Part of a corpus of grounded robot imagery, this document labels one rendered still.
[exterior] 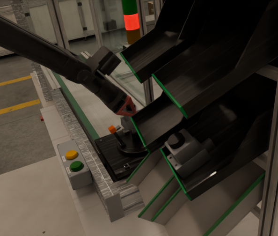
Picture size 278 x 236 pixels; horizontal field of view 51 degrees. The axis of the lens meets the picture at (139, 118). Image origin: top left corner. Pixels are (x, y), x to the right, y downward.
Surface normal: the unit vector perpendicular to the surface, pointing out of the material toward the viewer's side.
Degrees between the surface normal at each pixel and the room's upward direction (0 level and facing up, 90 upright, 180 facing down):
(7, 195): 0
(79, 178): 90
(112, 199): 90
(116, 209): 90
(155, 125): 25
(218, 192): 45
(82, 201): 0
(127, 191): 90
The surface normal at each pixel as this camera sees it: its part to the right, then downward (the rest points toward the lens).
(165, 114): -0.52, -0.67
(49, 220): -0.12, -0.85
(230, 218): 0.26, 0.47
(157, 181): -0.76, -0.44
